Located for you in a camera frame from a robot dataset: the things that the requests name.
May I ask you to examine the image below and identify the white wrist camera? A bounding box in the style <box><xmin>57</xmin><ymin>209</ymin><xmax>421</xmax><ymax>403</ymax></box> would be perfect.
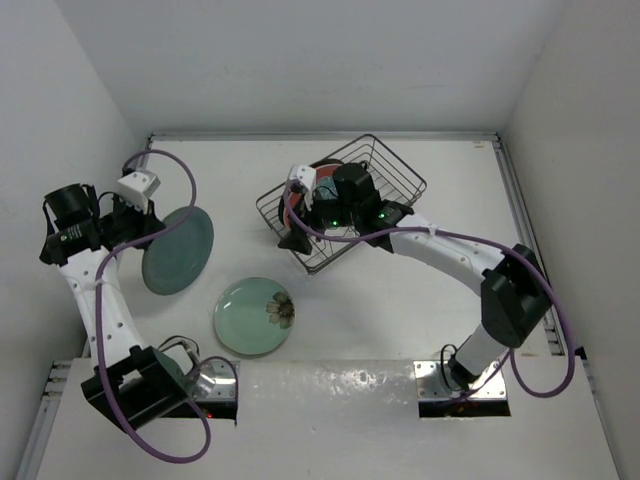
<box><xmin>116</xmin><ymin>169</ymin><xmax>161</xmax><ymax>213</ymax></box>
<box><xmin>285</xmin><ymin>164</ymin><xmax>317</xmax><ymax>210</ymax></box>

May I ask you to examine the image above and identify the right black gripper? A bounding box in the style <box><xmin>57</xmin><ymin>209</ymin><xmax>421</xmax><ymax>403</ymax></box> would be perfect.
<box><xmin>278</xmin><ymin>185</ymin><xmax>360</xmax><ymax>253</ymax></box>

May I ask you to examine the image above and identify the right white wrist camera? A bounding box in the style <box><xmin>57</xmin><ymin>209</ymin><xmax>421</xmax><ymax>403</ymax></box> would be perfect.
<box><xmin>285</xmin><ymin>164</ymin><xmax>317</xmax><ymax>210</ymax></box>

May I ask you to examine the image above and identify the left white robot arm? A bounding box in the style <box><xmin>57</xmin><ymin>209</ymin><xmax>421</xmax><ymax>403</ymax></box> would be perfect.
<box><xmin>39</xmin><ymin>183</ymin><xmax>193</xmax><ymax>429</ymax></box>

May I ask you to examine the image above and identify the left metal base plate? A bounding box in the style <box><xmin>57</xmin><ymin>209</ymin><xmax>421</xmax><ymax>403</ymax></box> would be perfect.
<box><xmin>189</xmin><ymin>357</ymin><xmax>240</xmax><ymax>402</ymax></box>

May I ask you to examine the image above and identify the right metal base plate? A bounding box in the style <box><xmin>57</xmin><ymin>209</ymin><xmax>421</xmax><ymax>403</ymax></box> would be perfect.
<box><xmin>413</xmin><ymin>360</ymin><xmax>507</xmax><ymax>403</ymax></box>

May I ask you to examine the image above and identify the metal base plate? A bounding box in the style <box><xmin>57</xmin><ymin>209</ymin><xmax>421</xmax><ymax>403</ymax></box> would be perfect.
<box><xmin>189</xmin><ymin>357</ymin><xmax>240</xmax><ymax>402</ymax></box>
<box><xmin>413</xmin><ymin>360</ymin><xmax>507</xmax><ymax>403</ymax></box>

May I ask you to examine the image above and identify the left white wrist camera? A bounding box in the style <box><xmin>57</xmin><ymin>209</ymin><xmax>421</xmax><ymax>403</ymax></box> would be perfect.
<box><xmin>116</xmin><ymin>169</ymin><xmax>161</xmax><ymax>213</ymax></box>

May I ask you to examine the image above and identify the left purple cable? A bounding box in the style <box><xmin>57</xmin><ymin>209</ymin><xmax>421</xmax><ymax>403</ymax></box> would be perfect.
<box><xmin>94</xmin><ymin>149</ymin><xmax>241</xmax><ymax>460</ymax></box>

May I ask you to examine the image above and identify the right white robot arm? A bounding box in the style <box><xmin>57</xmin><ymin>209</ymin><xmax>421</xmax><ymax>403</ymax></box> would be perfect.
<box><xmin>279</xmin><ymin>163</ymin><xmax>551</xmax><ymax>392</ymax></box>

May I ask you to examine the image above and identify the light green flower plate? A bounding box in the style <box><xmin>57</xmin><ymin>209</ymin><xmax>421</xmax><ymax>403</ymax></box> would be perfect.
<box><xmin>212</xmin><ymin>277</ymin><xmax>296</xmax><ymax>356</ymax></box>

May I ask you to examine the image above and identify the plain teal blue plate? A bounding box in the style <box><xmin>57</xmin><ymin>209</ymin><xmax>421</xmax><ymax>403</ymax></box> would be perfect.
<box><xmin>141</xmin><ymin>207</ymin><xmax>215</xmax><ymax>296</ymax></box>

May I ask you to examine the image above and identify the red plate blue flower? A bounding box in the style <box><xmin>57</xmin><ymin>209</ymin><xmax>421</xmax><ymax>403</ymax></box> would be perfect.
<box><xmin>278</xmin><ymin>159</ymin><xmax>342</xmax><ymax>230</ymax></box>

